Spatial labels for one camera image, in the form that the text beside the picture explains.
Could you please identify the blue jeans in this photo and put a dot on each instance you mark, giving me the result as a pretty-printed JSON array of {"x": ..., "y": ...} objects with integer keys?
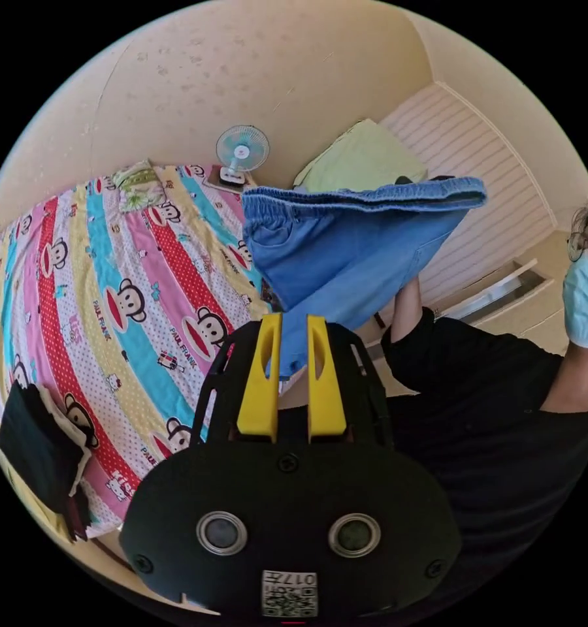
[{"x": 343, "y": 254}]

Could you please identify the bed with cartoon striped sheet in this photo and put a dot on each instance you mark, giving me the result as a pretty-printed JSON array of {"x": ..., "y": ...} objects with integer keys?
[{"x": 103, "y": 303}]

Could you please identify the green floral pillow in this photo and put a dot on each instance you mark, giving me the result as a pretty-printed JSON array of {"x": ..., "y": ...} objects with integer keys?
[{"x": 136, "y": 190}]

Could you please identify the person's right forearm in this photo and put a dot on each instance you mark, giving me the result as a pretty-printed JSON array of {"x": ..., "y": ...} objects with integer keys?
[{"x": 407, "y": 308}]

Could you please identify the beige cupboard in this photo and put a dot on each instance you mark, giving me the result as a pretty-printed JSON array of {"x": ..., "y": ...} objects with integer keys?
[{"x": 509, "y": 294}]

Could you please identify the small light blue fan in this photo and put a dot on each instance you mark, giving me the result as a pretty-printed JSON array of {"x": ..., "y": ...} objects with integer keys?
[{"x": 242, "y": 152}]

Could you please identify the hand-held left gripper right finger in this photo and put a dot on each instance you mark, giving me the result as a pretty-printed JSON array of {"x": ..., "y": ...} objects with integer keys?
[{"x": 326, "y": 397}]

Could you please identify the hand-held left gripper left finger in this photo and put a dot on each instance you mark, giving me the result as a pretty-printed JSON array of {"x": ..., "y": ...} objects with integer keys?
[{"x": 258, "y": 392}]

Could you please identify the light green curtain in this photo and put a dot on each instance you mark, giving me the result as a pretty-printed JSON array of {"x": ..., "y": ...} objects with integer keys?
[{"x": 362, "y": 159}]

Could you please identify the person's body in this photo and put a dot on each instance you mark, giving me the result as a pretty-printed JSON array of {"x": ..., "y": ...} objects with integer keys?
[{"x": 485, "y": 441}]

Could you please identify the pile of clothes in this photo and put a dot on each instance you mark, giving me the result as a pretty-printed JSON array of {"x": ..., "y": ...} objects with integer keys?
[{"x": 41, "y": 450}]

